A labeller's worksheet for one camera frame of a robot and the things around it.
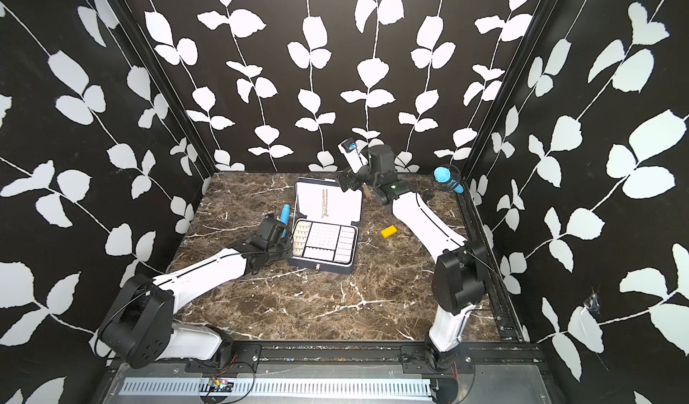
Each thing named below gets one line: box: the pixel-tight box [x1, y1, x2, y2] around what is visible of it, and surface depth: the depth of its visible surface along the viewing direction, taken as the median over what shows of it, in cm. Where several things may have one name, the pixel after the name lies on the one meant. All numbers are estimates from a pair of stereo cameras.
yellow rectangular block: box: [380, 224, 398, 239], surface depth 103 cm
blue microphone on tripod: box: [433, 166, 466, 194], surface depth 87 cm
